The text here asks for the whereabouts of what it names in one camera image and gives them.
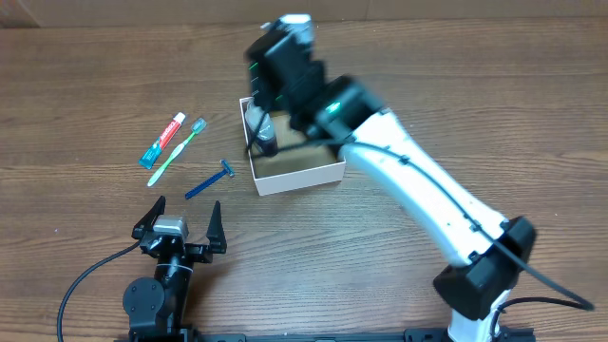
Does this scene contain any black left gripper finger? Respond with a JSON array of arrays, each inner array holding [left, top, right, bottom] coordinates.
[[131, 196, 166, 239], [206, 200, 227, 254]]

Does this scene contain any clear bottle with dark liquid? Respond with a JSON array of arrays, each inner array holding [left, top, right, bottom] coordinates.
[[244, 101, 278, 157]]

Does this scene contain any white cardboard box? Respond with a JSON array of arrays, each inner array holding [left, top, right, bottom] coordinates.
[[239, 97, 346, 196]]

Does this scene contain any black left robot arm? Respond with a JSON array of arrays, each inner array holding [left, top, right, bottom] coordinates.
[[123, 197, 227, 342]]

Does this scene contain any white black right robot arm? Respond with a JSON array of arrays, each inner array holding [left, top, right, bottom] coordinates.
[[245, 29, 536, 341]]

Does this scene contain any blue disposable razor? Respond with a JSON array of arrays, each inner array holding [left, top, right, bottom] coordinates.
[[184, 160, 235, 200]]

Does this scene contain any red white toothpaste tube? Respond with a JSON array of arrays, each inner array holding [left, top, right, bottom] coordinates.
[[139, 112, 186, 169]]

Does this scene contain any green white toothbrush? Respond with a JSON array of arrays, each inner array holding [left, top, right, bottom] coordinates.
[[147, 118, 207, 187]]

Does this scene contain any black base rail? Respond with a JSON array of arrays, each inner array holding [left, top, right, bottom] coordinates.
[[113, 326, 538, 342]]

